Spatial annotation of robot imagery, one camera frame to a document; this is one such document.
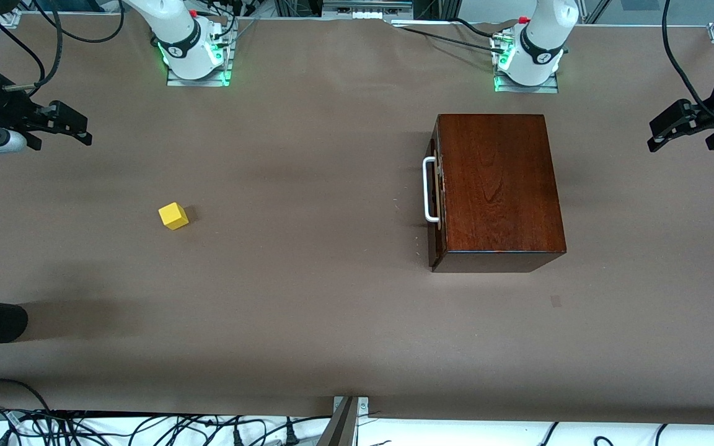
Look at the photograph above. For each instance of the aluminium bracket profile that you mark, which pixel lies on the aluminium bracket profile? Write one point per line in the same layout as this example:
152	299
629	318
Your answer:
346	427

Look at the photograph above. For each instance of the brown table cover sheet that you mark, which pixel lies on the brown table cover sheet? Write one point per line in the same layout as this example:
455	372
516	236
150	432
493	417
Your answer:
270	310

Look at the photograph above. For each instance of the wooden drawer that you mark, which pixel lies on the wooden drawer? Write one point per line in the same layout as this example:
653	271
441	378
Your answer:
437	204

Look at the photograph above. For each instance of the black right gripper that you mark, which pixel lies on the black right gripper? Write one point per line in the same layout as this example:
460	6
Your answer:
5	110

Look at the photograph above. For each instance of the yellow wooden block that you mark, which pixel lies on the yellow wooden block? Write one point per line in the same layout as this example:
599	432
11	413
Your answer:
173	216

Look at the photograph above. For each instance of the grey device box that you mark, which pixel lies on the grey device box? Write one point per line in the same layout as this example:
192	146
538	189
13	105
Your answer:
366	9

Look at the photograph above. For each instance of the black power plug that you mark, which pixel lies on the black power plug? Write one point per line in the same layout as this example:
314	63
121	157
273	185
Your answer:
237	438
291	437

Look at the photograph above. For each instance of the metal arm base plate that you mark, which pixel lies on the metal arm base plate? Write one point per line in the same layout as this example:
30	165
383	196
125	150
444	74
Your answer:
199	82
527	88

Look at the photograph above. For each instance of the dark brown wooden cabinet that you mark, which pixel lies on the dark brown wooden cabinet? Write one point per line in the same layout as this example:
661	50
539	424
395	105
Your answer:
499	186

